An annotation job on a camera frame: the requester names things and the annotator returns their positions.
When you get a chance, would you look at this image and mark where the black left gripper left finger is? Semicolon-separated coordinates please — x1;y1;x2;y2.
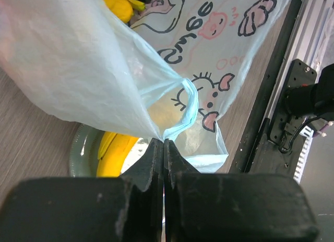
122;139;163;241

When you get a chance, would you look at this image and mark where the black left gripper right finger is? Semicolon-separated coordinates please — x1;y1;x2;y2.
163;139;198;241

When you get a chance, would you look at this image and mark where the yellow fake banana bunch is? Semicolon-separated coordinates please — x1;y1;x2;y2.
97;131;139;177

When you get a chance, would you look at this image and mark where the light blue cartoon plastic bag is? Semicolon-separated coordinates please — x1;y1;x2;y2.
1;0;290;173

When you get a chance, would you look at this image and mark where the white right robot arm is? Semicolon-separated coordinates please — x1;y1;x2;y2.
285;64;333;122

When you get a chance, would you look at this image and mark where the grey-green round plate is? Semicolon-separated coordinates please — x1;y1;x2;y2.
68;123;147;178

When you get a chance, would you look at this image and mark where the slotted white cable duct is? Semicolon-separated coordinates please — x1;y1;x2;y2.
293;127;314;184

